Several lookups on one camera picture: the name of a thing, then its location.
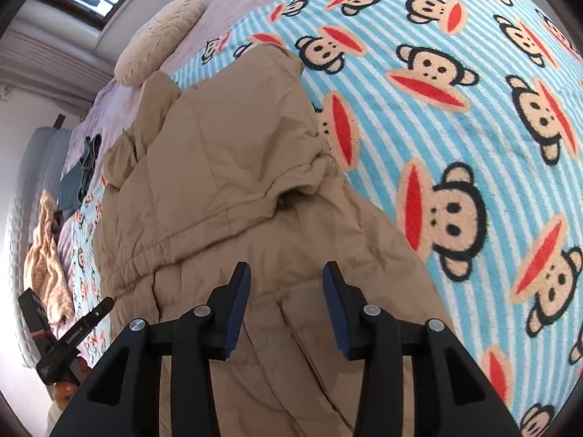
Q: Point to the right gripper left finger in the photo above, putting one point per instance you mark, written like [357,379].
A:
[121,396]

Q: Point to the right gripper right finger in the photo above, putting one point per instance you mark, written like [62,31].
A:
[452,396]

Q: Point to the cream knitted pillow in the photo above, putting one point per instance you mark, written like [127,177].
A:
[156,40]

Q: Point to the grey curtain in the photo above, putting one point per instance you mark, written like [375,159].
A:
[43,65]

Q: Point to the grey padded headboard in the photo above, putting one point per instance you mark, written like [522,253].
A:
[40,170]

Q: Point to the blue monkey print blanket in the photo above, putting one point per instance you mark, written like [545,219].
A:
[493,84]

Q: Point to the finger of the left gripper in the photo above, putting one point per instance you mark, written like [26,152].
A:
[94,317]

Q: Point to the tan striped blanket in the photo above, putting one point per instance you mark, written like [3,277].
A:
[43,271]

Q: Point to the person's left hand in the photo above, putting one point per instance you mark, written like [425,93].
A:
[64,391]

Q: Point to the folded blue jeans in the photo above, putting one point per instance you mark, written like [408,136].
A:
[75,184]

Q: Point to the tan puffer coat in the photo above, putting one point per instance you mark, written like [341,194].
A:
[236,169]

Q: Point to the lavender bed sheet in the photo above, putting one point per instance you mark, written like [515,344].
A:
[223,26]

